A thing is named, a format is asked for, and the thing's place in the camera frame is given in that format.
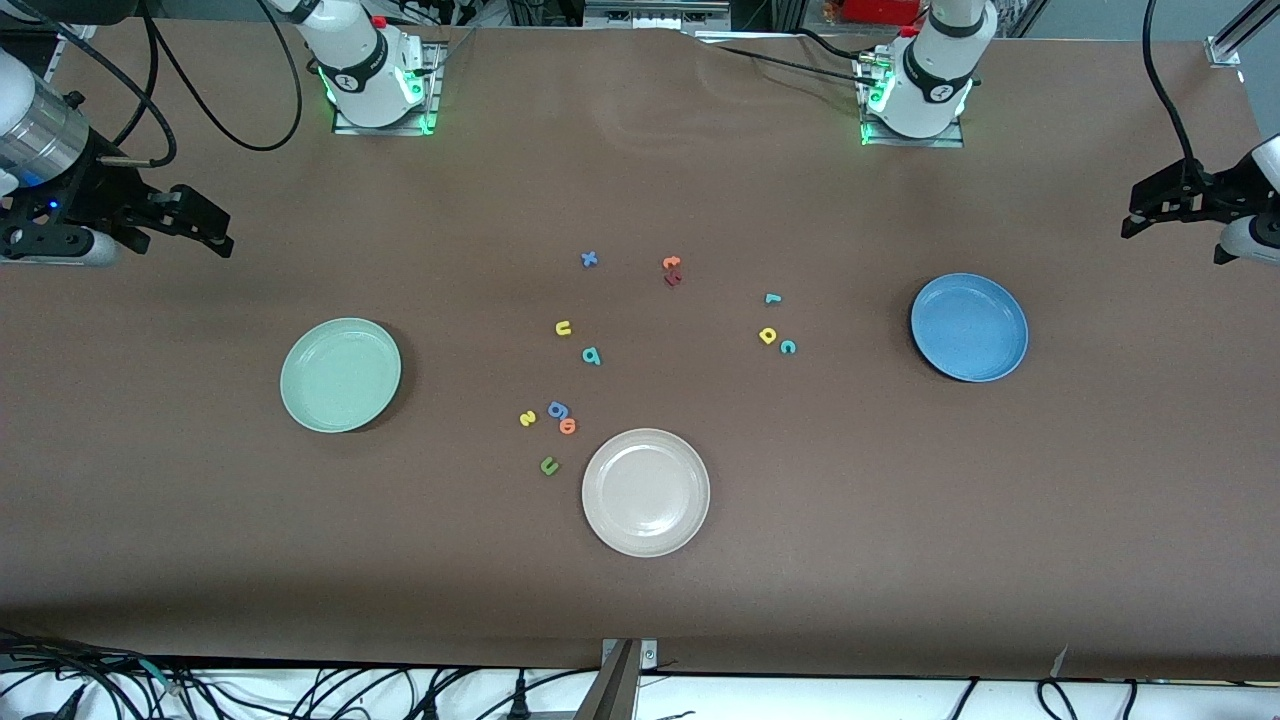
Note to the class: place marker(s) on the teal foam letter b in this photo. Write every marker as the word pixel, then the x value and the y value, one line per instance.
pixel 594 361

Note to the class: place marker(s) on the blue foam letter g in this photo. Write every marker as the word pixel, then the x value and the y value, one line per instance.
pixel 556 408

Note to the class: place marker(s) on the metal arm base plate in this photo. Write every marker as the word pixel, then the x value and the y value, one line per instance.
pixel 432 105
pixel 955 140

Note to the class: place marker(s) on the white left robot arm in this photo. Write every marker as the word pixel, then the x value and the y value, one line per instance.
pixel 935 70

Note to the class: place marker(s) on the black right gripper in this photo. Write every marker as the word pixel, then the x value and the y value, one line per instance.
pixel 97 193

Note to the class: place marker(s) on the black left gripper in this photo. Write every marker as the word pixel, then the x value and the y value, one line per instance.
pixel 1218 188

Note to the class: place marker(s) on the beige plate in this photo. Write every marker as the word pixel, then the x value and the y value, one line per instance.
pixel 645 492

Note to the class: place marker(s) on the blue plate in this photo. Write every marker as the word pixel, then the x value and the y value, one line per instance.
pixel 968 328

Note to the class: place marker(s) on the grey power strip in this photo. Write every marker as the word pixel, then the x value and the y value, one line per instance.
pixel 655 14

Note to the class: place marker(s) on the aluminium profile post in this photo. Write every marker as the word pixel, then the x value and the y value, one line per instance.
pixel 610 695

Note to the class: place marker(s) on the green plate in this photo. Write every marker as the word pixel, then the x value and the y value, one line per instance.
pixel 340 385

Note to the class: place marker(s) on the brown table mat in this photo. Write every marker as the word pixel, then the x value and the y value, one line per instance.
pixel 800 560

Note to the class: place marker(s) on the silver corner bracket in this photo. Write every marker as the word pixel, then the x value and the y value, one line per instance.
pixel 648 655

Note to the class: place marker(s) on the red box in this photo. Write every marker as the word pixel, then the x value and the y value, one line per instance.
pixel 880 10

